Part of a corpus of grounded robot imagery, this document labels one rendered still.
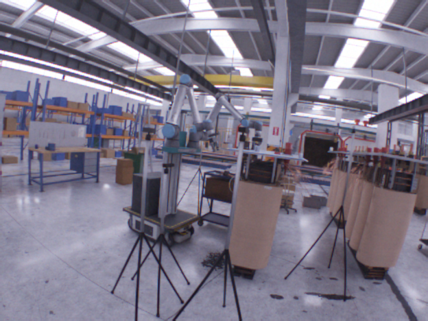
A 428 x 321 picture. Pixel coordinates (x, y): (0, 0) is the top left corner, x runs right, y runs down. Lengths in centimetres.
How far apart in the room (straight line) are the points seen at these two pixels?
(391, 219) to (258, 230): 162
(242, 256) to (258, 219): 43
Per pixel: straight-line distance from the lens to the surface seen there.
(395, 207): 287
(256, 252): 227
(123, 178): 602
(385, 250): 302
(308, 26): 1558
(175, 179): 310
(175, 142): 264
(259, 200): 208
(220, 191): 349
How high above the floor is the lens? 142
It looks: 5 degrees down
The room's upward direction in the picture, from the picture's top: 7 degrees clockwise
